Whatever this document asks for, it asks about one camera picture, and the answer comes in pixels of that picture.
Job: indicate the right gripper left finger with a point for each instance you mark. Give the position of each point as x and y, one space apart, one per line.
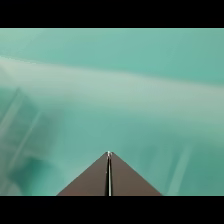
91 181

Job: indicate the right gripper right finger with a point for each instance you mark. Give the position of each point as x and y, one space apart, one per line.
130 181

